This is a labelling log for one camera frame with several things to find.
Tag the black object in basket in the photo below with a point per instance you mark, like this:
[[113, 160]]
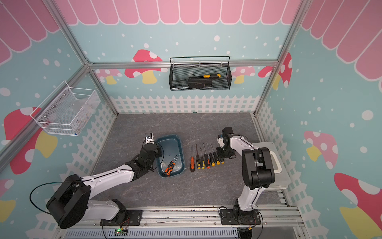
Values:
[[199, 83]]

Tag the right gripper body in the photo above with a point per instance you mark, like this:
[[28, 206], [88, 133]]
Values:
[[224, 153]]

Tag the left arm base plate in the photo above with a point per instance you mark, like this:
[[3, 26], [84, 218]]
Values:
[[124, 218]]

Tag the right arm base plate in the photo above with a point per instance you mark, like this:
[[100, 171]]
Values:
[[238, 217]]

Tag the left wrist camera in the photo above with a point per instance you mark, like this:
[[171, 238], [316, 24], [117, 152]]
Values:
[[149, 138]]

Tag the white wire mesh basket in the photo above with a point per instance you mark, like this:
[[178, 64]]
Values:
[[67, 110]]

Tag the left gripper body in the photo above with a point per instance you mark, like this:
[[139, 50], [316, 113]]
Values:
[[158, 153]]

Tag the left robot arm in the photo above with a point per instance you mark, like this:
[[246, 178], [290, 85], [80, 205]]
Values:
[[73, 201]]

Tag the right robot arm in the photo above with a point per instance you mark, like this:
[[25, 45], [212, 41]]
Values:
[[257, 170]]

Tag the translucent plastic lidded case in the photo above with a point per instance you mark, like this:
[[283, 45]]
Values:
[[282, 180]]

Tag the teal plastic storage box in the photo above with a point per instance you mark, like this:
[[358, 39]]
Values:
[[171, 150]]

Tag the green circuit board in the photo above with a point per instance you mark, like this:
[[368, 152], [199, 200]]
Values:
[[120, 232]]

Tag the black wire mesh basket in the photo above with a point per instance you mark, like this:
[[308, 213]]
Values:
[[200, 73]]

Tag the aluminium front rail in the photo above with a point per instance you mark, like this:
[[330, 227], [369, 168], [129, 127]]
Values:
[[209, 217]]

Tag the yellow black screwdriver in basket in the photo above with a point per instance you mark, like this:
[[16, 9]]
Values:
[[210, 76]]

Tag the orange black large screwdriver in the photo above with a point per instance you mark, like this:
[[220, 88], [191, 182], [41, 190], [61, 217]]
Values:
[[192, 164]]

